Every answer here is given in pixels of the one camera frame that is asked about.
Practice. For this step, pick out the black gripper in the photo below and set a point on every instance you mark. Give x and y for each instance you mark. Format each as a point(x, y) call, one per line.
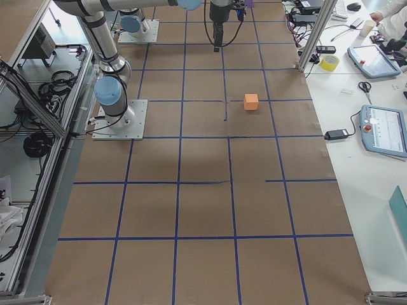
point(218, 13)

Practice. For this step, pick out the orange foam cube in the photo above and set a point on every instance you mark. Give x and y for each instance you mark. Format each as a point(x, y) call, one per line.
point(251, 101)

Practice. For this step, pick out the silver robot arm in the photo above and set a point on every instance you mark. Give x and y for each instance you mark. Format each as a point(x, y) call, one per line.
point(134, 21)
point(111, 89)

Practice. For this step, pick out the person hand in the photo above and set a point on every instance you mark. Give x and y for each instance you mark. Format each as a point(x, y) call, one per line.
point(376, 16)

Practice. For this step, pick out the purple foam cube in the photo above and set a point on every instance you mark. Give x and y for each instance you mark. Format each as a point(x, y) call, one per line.
point(249, 3)

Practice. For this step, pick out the black remote handset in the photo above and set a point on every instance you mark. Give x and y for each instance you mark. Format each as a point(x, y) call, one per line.
point(325, 49)

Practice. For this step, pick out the yellow tape roll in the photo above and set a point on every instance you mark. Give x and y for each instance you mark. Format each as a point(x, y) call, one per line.
point(329, 62)

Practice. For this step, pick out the paper cup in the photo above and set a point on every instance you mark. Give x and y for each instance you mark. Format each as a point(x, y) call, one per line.
point(367, 28)

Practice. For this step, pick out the far teach pendant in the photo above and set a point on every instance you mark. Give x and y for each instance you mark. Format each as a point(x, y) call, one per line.
point(372, 61)

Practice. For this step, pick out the teach pendant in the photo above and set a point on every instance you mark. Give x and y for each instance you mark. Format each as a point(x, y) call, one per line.
point(383, 130)
point(372, 61)

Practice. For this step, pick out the black power adapter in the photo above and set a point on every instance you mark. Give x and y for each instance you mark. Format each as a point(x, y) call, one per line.
point(336, 134)

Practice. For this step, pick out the black scissors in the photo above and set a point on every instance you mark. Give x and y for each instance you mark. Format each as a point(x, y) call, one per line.
point(365, 87)

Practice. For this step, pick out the grey control box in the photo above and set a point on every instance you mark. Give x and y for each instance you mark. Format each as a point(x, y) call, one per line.
point(41, 47)

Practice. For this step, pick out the near teach pendant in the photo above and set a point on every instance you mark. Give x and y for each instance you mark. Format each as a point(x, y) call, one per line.
point(383, 130)

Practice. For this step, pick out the teal folder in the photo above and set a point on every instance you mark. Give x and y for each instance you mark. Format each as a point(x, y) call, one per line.
point(397, 205)

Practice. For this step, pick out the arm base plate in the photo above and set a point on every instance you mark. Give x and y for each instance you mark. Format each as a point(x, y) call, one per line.
point(130, 126)
point(149, 37)

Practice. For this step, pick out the aluminium frame post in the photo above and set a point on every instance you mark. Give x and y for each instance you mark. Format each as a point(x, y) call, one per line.
point(322, 19)

